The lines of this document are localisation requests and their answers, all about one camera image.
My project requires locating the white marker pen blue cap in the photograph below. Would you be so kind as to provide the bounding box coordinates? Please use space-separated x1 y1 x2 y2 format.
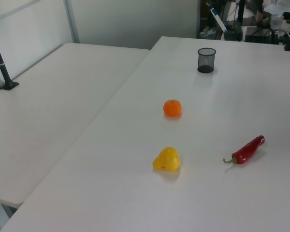
210 8 228 32

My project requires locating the black mesh pen cup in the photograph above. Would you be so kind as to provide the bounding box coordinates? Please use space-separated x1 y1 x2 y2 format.
197 47 217 73

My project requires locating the white shoe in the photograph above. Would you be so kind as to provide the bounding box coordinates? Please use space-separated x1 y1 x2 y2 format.
199 27 216 37

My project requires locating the black tripod stand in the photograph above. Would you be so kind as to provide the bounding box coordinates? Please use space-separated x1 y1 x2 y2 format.
232 0 246 41

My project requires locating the black equipment box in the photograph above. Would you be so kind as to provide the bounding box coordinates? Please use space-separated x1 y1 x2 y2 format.
245 26 278 44

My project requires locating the clear plastic container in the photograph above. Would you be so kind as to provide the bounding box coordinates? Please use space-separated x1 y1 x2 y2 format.
270 14 285 29

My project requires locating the orange mandarin fruit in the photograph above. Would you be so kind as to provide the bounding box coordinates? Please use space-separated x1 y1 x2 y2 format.
163 99 182 118

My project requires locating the red chili pepper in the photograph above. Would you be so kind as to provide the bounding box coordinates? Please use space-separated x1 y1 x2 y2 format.
223 135 265 166

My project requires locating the yellow bell pepper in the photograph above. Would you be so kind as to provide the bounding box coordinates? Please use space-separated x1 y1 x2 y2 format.
151 146 181 172

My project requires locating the white adjoining table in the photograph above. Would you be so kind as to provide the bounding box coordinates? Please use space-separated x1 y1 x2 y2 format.
0 43 150 208

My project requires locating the grey partition frame post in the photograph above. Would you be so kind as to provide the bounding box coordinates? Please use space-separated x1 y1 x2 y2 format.
64 0 80 44

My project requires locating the black camera pole with base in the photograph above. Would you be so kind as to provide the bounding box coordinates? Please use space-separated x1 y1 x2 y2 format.
0 24 19 91

